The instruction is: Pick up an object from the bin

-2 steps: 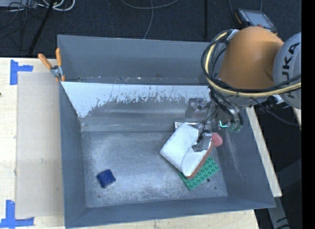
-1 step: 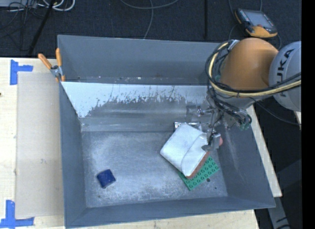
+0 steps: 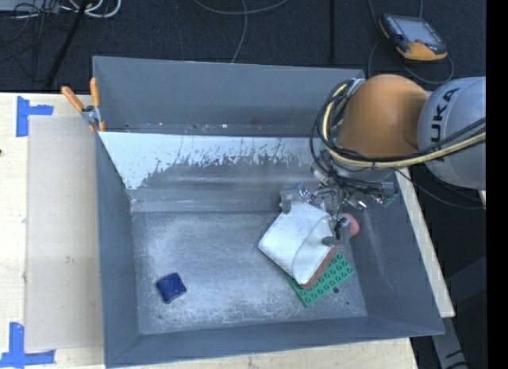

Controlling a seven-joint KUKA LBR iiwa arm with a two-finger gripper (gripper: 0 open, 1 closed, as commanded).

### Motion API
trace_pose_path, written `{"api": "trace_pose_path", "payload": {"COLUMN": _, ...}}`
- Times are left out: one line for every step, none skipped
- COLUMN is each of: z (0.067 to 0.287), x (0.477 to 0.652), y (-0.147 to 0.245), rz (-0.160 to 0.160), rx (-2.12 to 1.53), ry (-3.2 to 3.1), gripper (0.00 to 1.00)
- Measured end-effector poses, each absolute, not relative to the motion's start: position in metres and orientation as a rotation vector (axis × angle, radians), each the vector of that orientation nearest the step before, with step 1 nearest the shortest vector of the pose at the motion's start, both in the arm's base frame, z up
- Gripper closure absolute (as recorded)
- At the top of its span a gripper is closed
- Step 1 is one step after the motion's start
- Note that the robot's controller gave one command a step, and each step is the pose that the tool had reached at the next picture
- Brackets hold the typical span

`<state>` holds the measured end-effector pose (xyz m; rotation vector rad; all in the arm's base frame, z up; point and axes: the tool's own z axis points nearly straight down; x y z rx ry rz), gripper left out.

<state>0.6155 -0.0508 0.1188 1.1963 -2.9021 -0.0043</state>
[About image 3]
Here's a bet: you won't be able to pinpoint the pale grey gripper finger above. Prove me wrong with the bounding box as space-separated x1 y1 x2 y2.
279 182 315 214
321 217 352 247

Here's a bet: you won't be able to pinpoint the grey metal bin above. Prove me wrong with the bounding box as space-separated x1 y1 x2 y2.
91 56 446 368

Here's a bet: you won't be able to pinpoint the pink ball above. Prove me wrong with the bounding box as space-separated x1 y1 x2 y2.
341 212 360 238

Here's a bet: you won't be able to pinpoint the white and brown foam pad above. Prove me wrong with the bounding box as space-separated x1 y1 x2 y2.
257 200 343 287

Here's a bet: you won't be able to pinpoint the green studded flat plate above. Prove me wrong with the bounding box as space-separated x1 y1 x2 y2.
286 250 356 308

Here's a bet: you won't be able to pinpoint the blue square sponge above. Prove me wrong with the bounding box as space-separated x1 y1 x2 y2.
156 271 188 304

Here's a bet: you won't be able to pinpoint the pale flat board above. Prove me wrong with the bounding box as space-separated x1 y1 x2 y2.
23 115 105 355

